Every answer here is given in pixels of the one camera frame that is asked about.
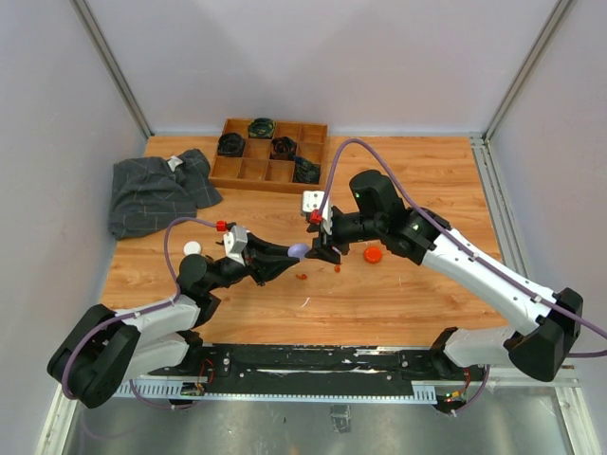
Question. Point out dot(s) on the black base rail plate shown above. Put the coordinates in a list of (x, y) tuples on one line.
[(315, 371)]

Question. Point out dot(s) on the dark red rolled tie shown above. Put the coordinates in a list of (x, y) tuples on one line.
[(283, 148)]

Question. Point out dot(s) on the dark rolled tie top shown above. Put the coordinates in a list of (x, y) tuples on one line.
[(262, 128)]

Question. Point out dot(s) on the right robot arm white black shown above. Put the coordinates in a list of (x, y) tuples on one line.
[(542, 324)]

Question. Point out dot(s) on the orange earbud charging case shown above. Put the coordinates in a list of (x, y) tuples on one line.
[(372, 255)]

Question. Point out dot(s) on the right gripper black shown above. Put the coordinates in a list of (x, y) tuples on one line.
[(332, 239)]

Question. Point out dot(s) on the purple earbud charging case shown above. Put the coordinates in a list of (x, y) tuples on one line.
[(298, 251)]

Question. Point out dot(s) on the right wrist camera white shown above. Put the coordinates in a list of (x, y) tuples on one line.
[(311, 201)]

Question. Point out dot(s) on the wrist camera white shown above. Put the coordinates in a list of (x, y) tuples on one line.
[(311, 201), (235, 242)]

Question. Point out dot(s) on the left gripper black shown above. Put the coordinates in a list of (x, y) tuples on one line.
[(262, 260)]

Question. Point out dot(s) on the white earbud charging case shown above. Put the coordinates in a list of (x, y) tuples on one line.
[(192, 247)]

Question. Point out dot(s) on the grey checked cloth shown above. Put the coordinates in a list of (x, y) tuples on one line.
[(149, 193)]

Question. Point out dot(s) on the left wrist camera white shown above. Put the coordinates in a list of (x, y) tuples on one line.
[(235, 242)]

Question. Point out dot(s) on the wooden compartment tray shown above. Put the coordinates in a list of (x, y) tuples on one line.
[(256, 171)]

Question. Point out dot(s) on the dark rolled tie left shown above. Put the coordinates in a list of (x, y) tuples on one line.
[(231, 145)]

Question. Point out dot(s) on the dark blue rolled tie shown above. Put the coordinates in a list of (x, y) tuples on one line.
[(306, 172)]

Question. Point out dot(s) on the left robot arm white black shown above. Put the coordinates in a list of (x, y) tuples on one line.
[(107, 348)]

